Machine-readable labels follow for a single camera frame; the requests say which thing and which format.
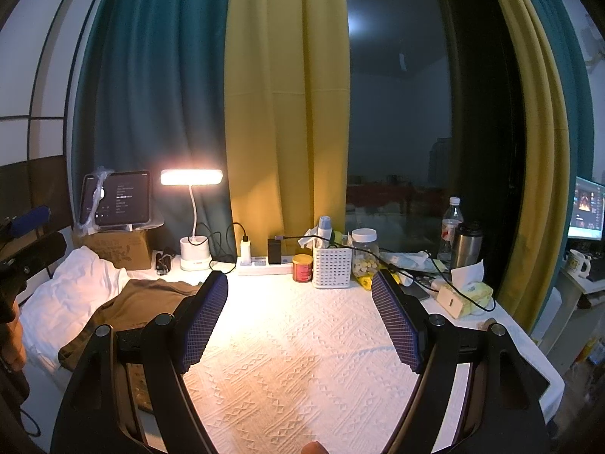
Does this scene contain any glass jar white lid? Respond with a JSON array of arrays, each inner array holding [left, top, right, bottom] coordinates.
[[351, 228, 380, 277]]

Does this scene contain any white perforated basket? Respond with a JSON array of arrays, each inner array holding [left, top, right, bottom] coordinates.
[[313, 246, 353, 290]]

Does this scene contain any white mug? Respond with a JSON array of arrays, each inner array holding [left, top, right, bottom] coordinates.
[[565, 249, 593, 279]]

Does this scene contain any black cable bundle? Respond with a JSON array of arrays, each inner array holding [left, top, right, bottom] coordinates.
[[155, 247, 175, 276]]

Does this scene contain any white desk lamp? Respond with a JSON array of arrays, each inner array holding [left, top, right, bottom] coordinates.
[[160, 169, 224, 272]]

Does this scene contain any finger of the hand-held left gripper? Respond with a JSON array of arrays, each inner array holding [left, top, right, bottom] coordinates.
[[0, 233, 68, 275], [0, 205, 52, 242]]

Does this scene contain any plastic water bottle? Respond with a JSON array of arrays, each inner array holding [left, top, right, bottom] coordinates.
[[437, 196, 464, 263]]

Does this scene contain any teal and yellow curtain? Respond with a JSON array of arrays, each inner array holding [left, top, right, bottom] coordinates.
[[71, 0, 353, 266], [477, 0, 596, 336]]

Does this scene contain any white side table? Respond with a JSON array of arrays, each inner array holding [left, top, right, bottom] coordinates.
[[539, 265, 605, 355]]

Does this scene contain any yellow tissue pack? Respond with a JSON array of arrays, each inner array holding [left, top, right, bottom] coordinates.
[[450, 260, 495, 317]]

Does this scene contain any red tin can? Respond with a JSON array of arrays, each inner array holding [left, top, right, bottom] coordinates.
[[292, 254, 314, 283]]

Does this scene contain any computer monitor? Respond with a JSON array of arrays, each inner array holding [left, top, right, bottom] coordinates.
[[567, 176, 605, 241]]

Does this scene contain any black tablet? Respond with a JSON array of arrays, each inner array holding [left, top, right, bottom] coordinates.
[[78, 170, 152, 227]]

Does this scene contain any grey phone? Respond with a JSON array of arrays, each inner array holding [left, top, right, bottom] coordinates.
[[397, 281, 431, 301]]

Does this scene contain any dark wooden headboard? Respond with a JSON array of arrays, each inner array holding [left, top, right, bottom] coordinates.
[[0, 155, 74, 247]]

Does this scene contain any brown t-shirt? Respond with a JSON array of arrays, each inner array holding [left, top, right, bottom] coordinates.
[[57, 278, 202, 412]]

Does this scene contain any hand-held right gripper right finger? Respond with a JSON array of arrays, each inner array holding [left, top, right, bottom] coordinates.
[[371, 269, 551, 454]]

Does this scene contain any white power strip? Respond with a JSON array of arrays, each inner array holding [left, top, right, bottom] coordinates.
[[236, 255, 294, 276]]

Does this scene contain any white panelled sliding door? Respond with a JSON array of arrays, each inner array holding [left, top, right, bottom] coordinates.
[[0, 0, 116, 171]]

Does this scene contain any cardboard box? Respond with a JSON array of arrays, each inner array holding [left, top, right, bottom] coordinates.
[[72, 227, 154, 271]]

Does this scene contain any steel tumbler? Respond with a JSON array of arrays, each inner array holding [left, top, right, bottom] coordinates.
[[450, 221, 484, 270]]

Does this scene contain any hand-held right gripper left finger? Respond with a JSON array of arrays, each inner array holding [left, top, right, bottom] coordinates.
[[50, 269, 230, 454]]

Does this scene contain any black charging cable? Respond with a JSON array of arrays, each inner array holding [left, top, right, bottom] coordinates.
[[196, 222, 249, 275]]

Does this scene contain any dark window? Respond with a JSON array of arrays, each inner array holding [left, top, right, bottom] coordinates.
[[343, 0, 525, 256]]

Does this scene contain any person's left hand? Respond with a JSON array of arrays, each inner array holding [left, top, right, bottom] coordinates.
[[0, 314, 27, 374]]

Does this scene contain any white textured table cover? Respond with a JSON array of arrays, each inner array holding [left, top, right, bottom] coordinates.
[[19, 260, 565, 454]]

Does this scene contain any white crumpled cloth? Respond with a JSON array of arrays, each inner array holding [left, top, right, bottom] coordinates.
[[18, 246, 130, 372]]

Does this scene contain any pale wipes pouch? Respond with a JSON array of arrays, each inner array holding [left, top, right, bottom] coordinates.
[[378, 252, 442, 274]]

